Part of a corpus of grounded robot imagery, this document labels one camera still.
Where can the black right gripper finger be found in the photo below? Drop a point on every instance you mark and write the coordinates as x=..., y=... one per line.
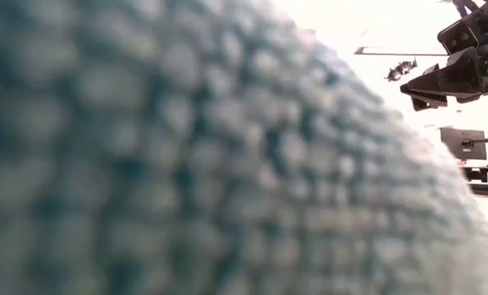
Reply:
x=426, y=102
x=457, y=80

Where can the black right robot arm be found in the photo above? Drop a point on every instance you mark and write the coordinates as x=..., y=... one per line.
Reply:
x=467, y=5

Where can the blue microfiber cloth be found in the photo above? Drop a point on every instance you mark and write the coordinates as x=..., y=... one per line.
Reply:
x=186, y=164

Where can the grey panel with black mount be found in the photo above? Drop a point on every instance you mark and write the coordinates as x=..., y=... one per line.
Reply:
x=459, y=143

